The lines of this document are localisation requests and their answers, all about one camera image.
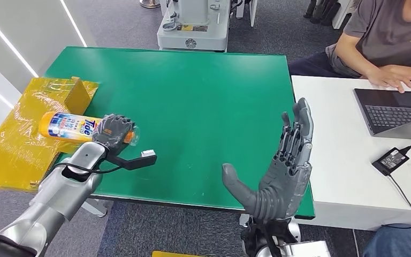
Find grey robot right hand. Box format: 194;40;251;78
222;97;314;222

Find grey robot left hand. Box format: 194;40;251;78
91;113;137;157

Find orange detergent bottle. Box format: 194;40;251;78
38;111;140;147

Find yellow wrapped cardboard box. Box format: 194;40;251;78
0;77;100;192

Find black power adapter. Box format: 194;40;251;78
371;147;410;177

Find white machine base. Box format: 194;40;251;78
156;0;232;53

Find grey laptop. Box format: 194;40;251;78
353;88;411;141

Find person's leg in jeans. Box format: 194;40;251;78
363;225;411;257

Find yellow object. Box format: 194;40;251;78
151;251;199;257

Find person's right hand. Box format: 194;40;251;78
365;65;411;94

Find white furniture panel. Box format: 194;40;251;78
235;0;258;28

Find black shoes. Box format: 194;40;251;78
303;0;341;26

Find person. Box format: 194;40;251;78
288;0;411;94

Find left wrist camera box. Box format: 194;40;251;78
106;149;158;171

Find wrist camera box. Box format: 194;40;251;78
280;240;332;257
106;149;158;171

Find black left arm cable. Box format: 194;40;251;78
51;161;121;176

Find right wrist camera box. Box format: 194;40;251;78
280;240;332;257

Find thin black adapter cable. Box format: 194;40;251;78
383;175;411;230

